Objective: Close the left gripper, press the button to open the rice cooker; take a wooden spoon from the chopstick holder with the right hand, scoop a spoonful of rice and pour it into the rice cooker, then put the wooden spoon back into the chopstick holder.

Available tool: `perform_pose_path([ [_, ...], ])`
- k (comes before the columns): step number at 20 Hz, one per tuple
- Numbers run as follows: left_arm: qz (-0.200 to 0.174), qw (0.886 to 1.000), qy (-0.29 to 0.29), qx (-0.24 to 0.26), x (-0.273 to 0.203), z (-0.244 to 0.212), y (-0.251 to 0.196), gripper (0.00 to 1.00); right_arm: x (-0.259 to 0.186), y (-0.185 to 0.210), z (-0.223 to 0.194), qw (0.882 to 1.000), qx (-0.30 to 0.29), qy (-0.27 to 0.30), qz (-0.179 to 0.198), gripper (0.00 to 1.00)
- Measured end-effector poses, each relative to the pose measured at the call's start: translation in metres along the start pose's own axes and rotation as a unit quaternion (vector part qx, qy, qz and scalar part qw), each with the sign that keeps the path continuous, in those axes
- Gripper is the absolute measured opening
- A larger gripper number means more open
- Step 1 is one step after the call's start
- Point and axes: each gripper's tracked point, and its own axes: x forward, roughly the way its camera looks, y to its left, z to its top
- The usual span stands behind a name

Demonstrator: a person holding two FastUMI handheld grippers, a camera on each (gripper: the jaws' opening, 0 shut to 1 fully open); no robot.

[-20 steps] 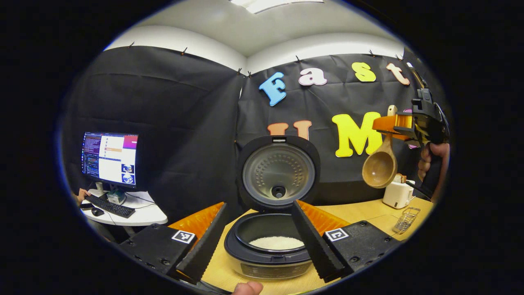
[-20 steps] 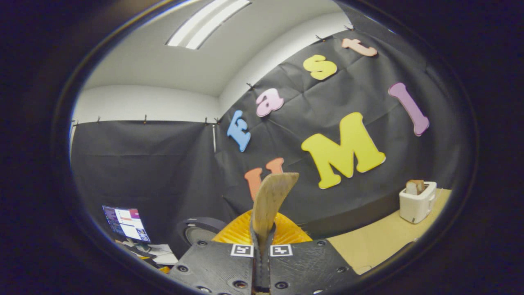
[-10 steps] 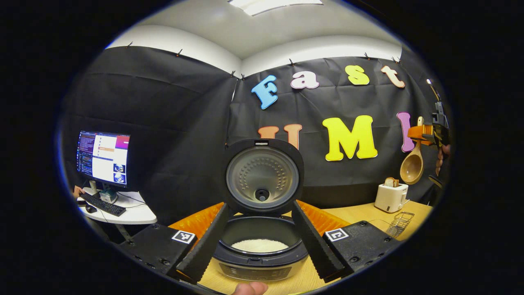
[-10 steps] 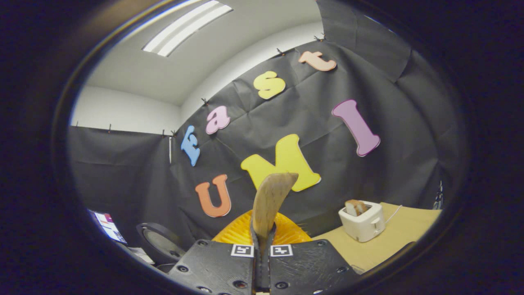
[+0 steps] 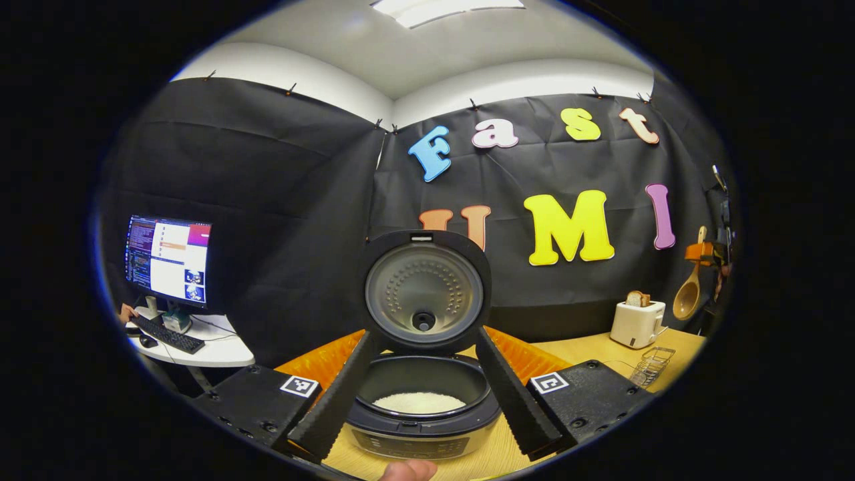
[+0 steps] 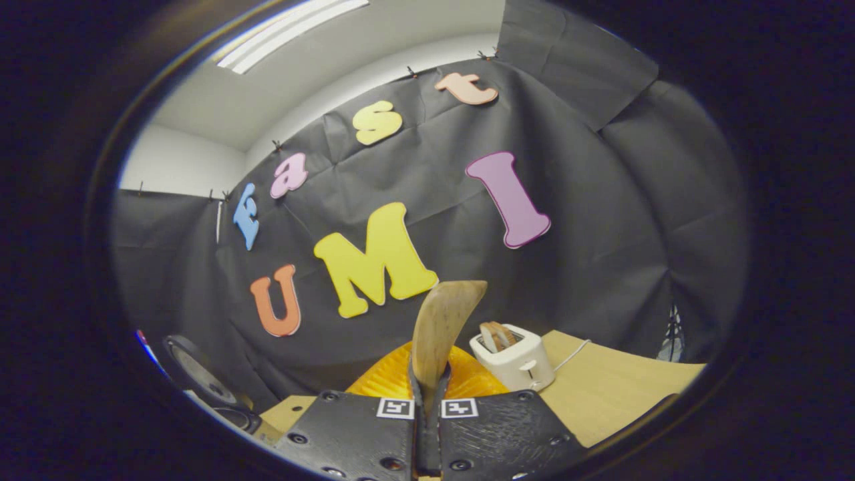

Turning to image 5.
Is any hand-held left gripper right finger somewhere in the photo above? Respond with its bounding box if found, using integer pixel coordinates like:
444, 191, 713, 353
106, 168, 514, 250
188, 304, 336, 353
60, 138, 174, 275
476, 326, 659, 462

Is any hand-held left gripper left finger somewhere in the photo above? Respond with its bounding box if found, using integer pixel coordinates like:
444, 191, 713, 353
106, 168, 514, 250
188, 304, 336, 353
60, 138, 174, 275
190, 329, 375, 465

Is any wooden spoon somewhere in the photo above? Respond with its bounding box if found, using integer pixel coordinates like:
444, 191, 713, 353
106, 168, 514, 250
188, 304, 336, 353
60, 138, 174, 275
671, 226, 709, 321

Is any white rice layer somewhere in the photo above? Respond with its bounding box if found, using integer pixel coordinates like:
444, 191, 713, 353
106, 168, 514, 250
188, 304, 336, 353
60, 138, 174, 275
372, 391, 467, 415

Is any clear chopstick holder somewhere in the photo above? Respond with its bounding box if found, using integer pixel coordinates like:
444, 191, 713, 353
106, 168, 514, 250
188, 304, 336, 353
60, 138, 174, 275
628, 346, 677, 388

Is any silver black rice cooker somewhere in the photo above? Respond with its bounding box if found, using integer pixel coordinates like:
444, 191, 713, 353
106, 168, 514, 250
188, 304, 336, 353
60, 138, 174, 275
344, 229, 503, 462

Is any white toaster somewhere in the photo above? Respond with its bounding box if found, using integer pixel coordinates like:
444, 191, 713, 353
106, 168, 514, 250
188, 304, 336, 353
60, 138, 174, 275
610, 300, 667, 349

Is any white side desk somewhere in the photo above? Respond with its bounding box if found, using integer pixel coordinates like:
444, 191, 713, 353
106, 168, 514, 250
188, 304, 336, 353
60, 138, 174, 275
127, 306, 256, 368

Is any black keyboard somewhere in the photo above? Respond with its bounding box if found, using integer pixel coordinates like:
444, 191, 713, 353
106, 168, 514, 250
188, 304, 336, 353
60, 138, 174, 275
130, 314, 206, 355

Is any computer monitor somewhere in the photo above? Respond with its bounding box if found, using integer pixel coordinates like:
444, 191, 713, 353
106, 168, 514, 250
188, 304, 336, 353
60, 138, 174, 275
125, 214, 212, 309

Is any ceiling light panel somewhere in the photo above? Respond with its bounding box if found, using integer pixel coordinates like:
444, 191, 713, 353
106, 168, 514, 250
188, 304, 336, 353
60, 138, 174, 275
371, 0, 526, 29

